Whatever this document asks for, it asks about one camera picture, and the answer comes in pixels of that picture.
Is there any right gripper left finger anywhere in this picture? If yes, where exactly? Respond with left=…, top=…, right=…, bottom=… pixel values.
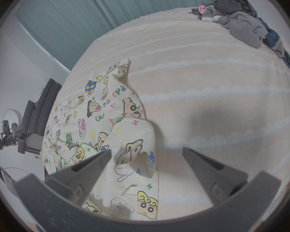
left=46, top=149, right=112, bottom=207

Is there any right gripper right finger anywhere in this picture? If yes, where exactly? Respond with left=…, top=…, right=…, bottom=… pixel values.
left=182, top=147, right=249, bottom=206

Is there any pile of clothes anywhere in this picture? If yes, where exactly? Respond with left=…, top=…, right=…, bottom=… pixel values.
left=189, top=0, right=290, bottom=68

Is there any white printed pyjama top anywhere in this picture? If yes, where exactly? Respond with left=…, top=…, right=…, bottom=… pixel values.
left=40, top=58, right=160, bottom=221

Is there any bed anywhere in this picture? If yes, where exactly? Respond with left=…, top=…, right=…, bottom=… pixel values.
left=18, top=7, right=290, bottom=221

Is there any blue-green curtain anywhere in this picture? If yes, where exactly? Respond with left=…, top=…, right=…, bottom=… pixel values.
left=14, top=0, right=221, bottom=72

